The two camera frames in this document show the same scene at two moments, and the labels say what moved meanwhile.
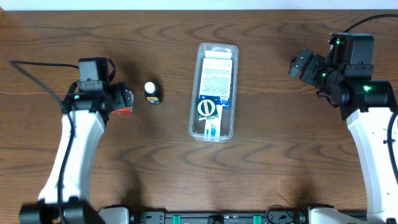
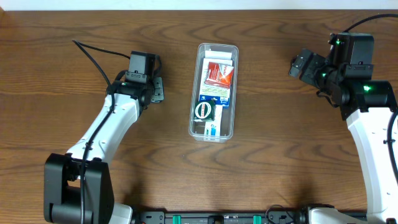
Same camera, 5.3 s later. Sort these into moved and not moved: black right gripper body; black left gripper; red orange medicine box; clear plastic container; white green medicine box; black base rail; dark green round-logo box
Moved: red orange medicine box; black left gripper; dark green round-logo box
Not moved: clear plastic container; black base rail; black right gripper body; white green medicine box
